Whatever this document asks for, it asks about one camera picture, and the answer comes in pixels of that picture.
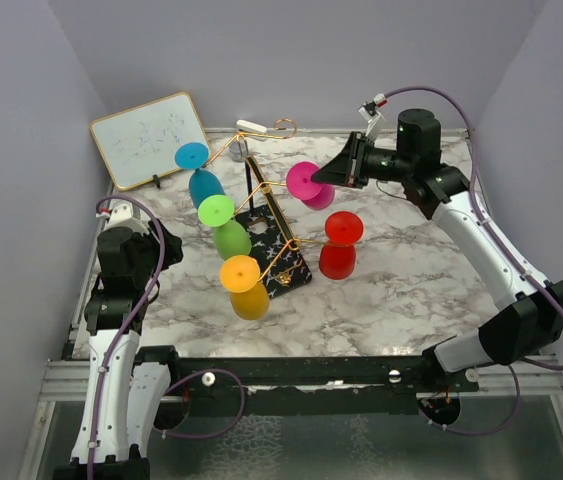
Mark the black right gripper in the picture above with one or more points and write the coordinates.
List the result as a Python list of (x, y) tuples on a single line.
[(346, 167)]

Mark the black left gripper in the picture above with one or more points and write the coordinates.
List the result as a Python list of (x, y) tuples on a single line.
[(172, 246)]

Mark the magenta wine glass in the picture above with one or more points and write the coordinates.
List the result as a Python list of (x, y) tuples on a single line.
[(316, 196)]

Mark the red wine glass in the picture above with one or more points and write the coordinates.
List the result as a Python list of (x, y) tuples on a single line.
[(337, 259)]

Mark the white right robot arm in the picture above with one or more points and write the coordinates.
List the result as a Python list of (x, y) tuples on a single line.
[(530, 307)]

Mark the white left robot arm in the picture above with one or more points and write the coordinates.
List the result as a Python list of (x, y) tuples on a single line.
[(126, 380)]

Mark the green wine glass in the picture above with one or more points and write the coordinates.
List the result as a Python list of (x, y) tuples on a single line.
[(229, 236)]

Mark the blue wine glass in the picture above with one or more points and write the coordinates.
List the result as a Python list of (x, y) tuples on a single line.
[(202, 183)]

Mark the black patterned rack base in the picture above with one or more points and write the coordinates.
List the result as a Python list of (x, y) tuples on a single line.
[(291, 272)]

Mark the orange wine glass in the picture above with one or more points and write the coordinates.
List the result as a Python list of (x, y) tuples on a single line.
[(240, 275)]

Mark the white marker eraser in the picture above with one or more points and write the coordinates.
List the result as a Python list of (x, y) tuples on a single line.
[(250, 127)]

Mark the small framed whiteboard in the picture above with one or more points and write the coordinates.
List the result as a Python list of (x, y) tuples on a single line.
[(139, 144)]

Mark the black front mounting bar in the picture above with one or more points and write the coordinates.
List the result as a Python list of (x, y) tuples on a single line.
[(300, 386)]

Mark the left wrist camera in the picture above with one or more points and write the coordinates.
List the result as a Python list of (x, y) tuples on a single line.
[(122, 214)]

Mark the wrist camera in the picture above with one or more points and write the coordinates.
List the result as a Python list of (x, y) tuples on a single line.
[(122, 214), (375, 121)]

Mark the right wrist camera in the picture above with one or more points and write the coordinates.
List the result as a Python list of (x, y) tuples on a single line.
[(375, 121)]

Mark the gold wire glass rack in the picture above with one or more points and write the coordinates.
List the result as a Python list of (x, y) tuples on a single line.
[(285, 128)]

